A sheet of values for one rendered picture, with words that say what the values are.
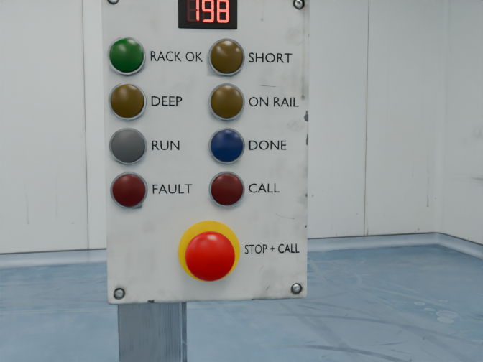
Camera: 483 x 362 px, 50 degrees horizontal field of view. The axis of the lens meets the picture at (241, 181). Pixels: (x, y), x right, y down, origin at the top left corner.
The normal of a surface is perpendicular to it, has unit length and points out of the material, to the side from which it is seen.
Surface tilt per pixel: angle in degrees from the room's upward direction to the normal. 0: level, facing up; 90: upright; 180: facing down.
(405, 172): 90
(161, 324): 90
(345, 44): 90
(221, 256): 89
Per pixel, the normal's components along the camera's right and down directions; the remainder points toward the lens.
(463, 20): -0.97, 0.02
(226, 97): 0.08, 0.03
